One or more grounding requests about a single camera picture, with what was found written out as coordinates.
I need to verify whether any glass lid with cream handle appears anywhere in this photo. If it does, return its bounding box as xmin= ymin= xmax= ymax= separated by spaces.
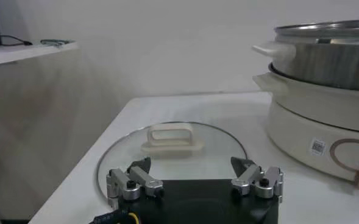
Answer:
xmin=96 ymin=121 xmax=249 ymax=202

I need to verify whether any black cable with plug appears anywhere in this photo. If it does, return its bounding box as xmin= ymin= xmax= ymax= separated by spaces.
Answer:
xmin=0 ymin=34 xmax=34 ymax=47

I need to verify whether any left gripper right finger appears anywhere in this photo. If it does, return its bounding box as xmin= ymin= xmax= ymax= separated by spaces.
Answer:
xmin=230 ymin=156 xmax=284 ymax=202

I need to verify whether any white side table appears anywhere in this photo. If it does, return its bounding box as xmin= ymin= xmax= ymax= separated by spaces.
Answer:
xmin=0 ymin=41 xmax=79 ymax=68

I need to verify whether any steel steamer pot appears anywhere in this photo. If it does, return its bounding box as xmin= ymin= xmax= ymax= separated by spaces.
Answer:
xmin=252 ymin=72 xmax=359 ymax=192

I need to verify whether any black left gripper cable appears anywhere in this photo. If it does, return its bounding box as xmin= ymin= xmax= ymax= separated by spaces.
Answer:
xmin=89 ymin=209 xmax=141 ymax=224

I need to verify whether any stainless steel steamer basket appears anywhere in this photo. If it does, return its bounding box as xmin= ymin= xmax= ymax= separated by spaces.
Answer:
xmin=252 ymin=18 xmax=359 ymax=92

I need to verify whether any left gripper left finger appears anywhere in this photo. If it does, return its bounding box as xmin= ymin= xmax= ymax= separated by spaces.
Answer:
xmin=105 ymin=156 xmax=165 ymax=211

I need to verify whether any green tool with grey card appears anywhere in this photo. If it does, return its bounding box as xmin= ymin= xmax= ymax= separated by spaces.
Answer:
xmin=40 ymin=38 xmax=76 ymax=48

